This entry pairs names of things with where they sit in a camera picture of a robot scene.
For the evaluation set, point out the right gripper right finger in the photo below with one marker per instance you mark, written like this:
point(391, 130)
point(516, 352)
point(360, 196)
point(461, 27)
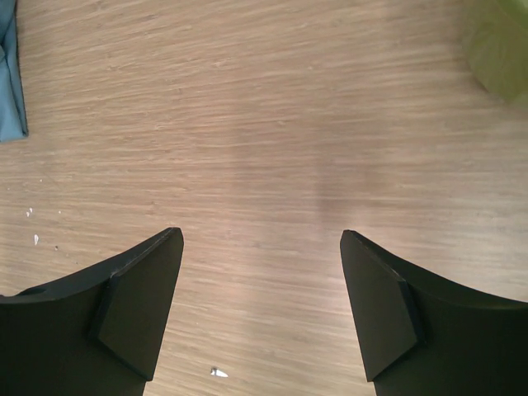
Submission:
point(422, 334)

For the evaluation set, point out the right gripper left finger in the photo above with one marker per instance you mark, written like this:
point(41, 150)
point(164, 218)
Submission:
point(98, 331)

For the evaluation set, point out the grey-blue t-shirt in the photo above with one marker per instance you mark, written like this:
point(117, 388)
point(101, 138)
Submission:
point(13, 112)

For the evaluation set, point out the green plastic basket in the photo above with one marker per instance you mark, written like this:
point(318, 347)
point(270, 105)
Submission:
point(494, 42)

